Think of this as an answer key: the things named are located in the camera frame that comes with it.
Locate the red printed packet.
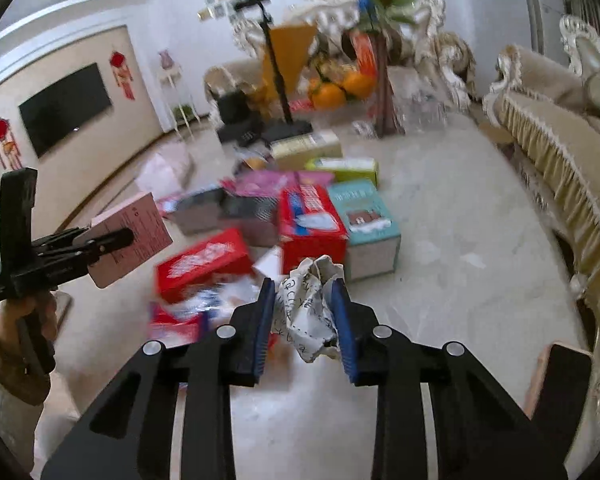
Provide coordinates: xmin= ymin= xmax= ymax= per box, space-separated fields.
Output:
xmin=351 ymin=32 xmax=381 ymax=78

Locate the white floor air conditioner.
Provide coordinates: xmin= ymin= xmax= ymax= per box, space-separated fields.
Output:
xmin=522 ymin=0 xmax=586 ymax=56

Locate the black wall television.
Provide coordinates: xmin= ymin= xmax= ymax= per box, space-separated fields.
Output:
xmin=18 ymin=62 xmax=113 ymax=159

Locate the red hanging wall decoration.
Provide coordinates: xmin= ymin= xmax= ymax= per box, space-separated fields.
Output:
xmin=109 ymin=50 xmax=135 ymax=101
xmin=0 ymin=116 xmax=23 ymax=171

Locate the purple pink packet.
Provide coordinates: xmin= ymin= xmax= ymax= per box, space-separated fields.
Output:
xmin=232 ymin=170 xmax=333 ymax=198

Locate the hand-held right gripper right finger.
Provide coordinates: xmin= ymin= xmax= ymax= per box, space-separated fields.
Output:
xmin=329 ymin=276 xmax=568 ymax=480

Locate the person's left forearm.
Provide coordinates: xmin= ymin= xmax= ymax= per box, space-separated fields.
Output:
xmin=0 ymin=315 xmax=52 ymax=407

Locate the printed white paper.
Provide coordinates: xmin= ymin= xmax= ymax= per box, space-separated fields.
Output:
xmin=272 ymin=256 xmax=343 ymax=363

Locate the pink-edged black phone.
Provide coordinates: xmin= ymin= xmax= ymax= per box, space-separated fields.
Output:
xmin=522 ymin=341 xmax=595 ymax=453

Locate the pink paper card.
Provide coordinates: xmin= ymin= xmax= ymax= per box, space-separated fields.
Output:
xmin=89 ymin=192 xmax=174 ymax=289

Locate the green cardboard box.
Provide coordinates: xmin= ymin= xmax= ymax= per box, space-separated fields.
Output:
xmin=305 ymin=156 xmax=380 ymax=187

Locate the yellow paper bag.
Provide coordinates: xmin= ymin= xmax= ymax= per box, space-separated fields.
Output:
xmin=261 ymin=24 xmax=319 ymax=97

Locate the small red packet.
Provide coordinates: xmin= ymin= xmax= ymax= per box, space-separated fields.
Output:
xmin=149 ymin=302 xmax=216 ymax=348

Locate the grey box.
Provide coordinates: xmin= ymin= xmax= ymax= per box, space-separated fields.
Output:
xmin=171 ymin=189 xmax=228 ymax=236

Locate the teal cardboard box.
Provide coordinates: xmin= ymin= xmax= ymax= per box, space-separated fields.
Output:
xmin=328 ymin=179 xmax=402 ymax=282

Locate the white carved ornate sofa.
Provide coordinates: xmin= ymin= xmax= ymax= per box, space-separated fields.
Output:
xmin=204 ymin=0 xmax=478 ymax=126

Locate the flat red box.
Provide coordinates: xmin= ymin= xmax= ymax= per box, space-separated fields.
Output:
xmin=154 ymin=228 xmax=255 ymax=305

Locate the white plant stand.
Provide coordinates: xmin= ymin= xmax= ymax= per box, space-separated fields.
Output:
xmin=157 ymin=50 xmax=202 ymax=142

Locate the pink plastic bag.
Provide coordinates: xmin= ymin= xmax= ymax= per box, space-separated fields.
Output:
xmin=134 ymin=141 xmax=195 ymax=201

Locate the black patterned bag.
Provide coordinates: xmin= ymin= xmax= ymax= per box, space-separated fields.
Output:
xmin=219 ymin=194 xmax=281 ymax=247

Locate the beige cardboard box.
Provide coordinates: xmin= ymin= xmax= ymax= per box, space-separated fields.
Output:
xmin=271 ymin=130 xmax=343 ymax=171

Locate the white blue wrapper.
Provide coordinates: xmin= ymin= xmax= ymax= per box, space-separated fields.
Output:
xmin=177 ymin=275 xmax=263 ymax=323

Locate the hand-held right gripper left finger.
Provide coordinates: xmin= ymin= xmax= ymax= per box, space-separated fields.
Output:
xmin=40 ymin=277 xmax=277 ymax=480

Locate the black pole stand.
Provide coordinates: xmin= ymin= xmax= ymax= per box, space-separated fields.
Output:
xmin=232 ymin=0 xmax=313 ymax=145

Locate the person's left hand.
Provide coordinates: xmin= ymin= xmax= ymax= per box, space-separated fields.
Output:
xmin=0 ymin=292 xmax=57 ymax=376

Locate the red tissue box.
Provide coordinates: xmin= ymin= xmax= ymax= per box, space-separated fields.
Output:
xmin=278 ymin=184 xmax=349 ymax=276

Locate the clear plastic bag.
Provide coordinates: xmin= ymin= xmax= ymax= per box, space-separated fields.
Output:
xmin=380 ymin=70 xmax=452 ymax=136

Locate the beige fringed ornate sofa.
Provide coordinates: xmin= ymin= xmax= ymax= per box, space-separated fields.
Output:
xmin=481 ymin=14 xmax=600 ymax=441

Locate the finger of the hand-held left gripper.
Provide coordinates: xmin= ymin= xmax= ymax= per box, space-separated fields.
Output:
xmin=40 ymin=228 xmax=135 ymax=273
xmin=36 ymin=228 xmax=95 ymax=252

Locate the orange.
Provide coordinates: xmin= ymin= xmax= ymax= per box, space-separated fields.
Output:
xmin=342 ymin=71 xmax=376 ymax=100
xmin=311 ymin=80 xmax=347 ymax=110

